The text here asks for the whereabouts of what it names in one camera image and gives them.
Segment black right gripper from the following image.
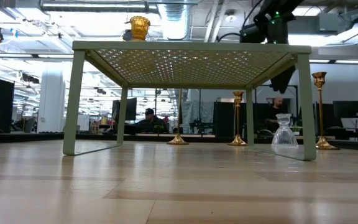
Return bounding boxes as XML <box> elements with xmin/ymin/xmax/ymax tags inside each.
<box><xmin>261</xmin><ymin>12</ymin><xmax>297</xmax><ymax>95</ymax></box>

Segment clear glass candle holder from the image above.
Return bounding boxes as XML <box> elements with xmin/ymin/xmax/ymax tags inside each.
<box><xmin>270</xmin><ymin>113</ymin><xmax>300</xmax><ymax>149</ymax></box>

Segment amber glass candle holder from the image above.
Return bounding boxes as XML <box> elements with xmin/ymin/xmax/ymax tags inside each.
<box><xmin>129</xmin><ymin>16</ymin><xmax>151</xmax><ymax>42</ymax></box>

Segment person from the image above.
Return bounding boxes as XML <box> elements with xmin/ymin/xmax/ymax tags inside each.
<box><xmin>134</xmin><ymin>108</ymin><xmax>168</xmax><ymax>134</ymax></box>
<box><xmin>263</xmin><ymin>96</ymin><xmax>288</xmax><ymax>133</ymax></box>

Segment dark computer monitor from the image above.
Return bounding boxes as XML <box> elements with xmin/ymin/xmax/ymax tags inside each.
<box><xmin>111</xmin><ymin>97</ymin><xmax>138</xmax><ymax>122</ymax></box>
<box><xmin>333</xmin><ymin>100</ymin><xmax>358</xmax><ymax>119</ymax></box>

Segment medium brass candlestick holder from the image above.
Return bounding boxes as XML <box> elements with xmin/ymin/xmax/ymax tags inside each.
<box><xmin>311</xmin><ymin>72</ymin><xmax>341</xmax><ymax>151</ymax></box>

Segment short brass candlestick holder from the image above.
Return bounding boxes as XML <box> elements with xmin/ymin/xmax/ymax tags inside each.
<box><xmin>227</xmin><ymin>90</ymin><xmax>249</xmax><ymax>147</ymax></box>

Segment green perforated metal shelf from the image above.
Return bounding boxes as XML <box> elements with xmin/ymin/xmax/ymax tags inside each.
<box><xmin>62</xmin><ymin>40</ymin><xmax>317</xmax><ymax>162</ymax></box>

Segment tall brass candlestick holder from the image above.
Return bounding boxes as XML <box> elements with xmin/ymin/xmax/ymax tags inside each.
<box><xmin>166</xmin><ymin>88</ymin><xmax>190</xmax><ymax>146</ymax></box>

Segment right wrist camera housing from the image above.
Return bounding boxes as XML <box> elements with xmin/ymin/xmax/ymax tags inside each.
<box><xmin>239</xmin><ymin>23</ymin><xmax>269</xmax><ymax>44</ymax></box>

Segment silver ceiling air duct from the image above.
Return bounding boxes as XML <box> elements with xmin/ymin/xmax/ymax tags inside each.
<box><xmin>157</xmin><ymin>0</ymin><xmax>194</xmax><ymax>40</ymax></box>

